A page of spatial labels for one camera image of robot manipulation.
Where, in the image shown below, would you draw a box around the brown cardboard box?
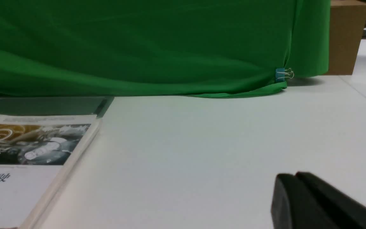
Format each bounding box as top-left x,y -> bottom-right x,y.
325,0 -> 366,75

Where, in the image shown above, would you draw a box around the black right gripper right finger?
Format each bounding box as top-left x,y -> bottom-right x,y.
296,171 -> 366,229

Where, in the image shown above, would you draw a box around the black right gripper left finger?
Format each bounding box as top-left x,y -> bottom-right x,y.
271,173 -> 339,229

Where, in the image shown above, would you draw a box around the green backdrop cloth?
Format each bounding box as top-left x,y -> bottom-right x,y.
0,0 -> 331,98

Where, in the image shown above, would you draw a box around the blue binder clip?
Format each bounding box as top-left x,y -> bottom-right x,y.
275,68 -> 295,83

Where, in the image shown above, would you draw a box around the white autonomous driving book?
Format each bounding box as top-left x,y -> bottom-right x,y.
0,114 -> 102,229

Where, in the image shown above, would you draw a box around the metal desk cable tray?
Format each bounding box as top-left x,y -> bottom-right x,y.
0,96 -> 114,118

